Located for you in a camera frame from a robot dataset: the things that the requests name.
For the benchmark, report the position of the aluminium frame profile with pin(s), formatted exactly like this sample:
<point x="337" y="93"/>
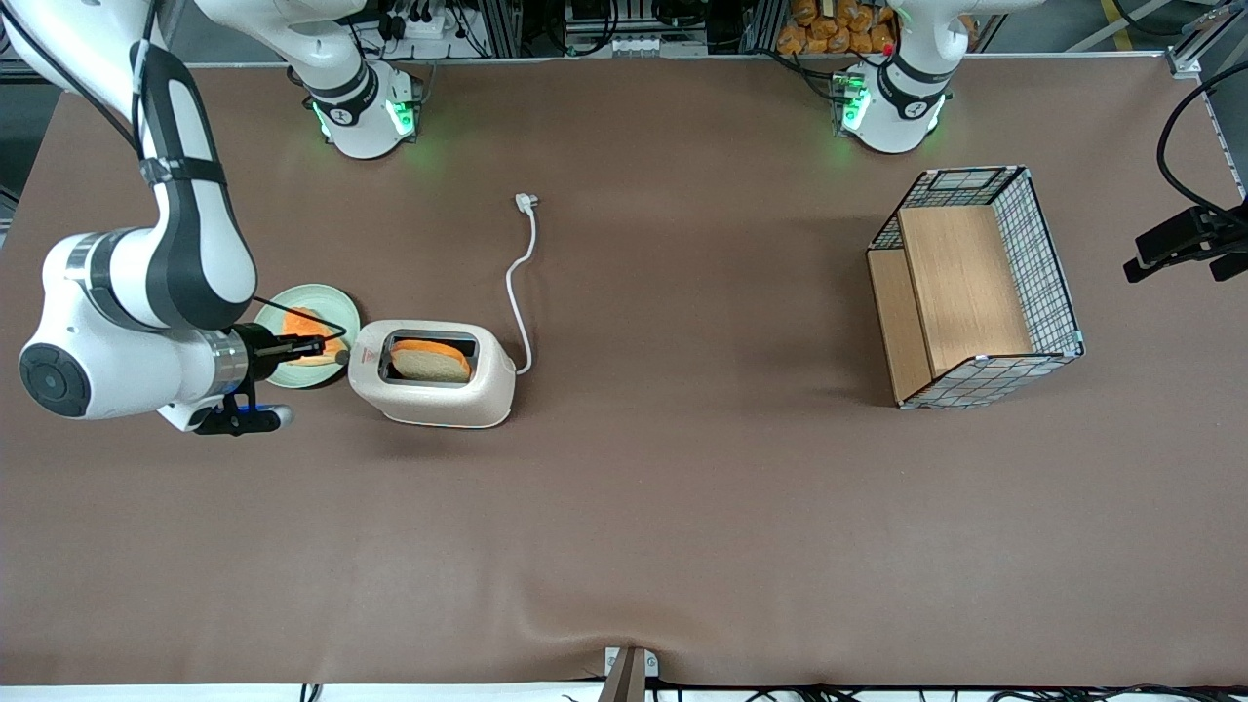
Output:
<point x="1204" y="39"/>

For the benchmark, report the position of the metal table edge bracket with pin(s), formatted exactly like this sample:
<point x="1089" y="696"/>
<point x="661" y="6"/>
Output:
<point x="629" y="673"/>

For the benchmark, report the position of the bag of orange buns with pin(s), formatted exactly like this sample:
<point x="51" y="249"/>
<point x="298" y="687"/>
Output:
<point x="838" y="24"/>

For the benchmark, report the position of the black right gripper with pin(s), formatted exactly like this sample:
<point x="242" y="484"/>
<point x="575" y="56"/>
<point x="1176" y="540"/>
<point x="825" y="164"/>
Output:
<point x="259" y="350"/>

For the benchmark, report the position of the white toaster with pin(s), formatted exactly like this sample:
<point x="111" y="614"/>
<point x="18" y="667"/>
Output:
<point x="492" y="380"/>

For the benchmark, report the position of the orange triangular pastry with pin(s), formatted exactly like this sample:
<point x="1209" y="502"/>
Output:
<point x="302" y="322"/>

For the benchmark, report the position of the pale green plate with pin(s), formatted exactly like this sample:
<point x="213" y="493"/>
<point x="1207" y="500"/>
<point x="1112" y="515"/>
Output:
<point x="322" y="297"/>

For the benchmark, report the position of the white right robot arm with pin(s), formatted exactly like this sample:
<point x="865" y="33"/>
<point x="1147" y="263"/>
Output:
<point x="185" y="234"/>

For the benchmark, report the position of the white power strip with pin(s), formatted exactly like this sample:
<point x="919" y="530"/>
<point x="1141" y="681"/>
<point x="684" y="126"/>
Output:
<point x="419" y="26"/>

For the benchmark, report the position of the brown table cloth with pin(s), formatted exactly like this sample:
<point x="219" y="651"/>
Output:
<point x="682" y="507"/>

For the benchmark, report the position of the wooden stepped shelf insert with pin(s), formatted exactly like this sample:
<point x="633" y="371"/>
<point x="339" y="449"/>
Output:
<point x="960" y="283"/>

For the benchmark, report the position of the bread slice with orange crust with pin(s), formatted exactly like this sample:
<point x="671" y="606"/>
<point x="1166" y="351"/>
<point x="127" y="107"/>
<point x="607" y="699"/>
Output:
<point x="429" y="365"/>

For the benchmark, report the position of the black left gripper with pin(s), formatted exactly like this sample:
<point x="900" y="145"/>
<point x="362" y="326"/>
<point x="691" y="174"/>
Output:
<point x="1191" y="234"/>

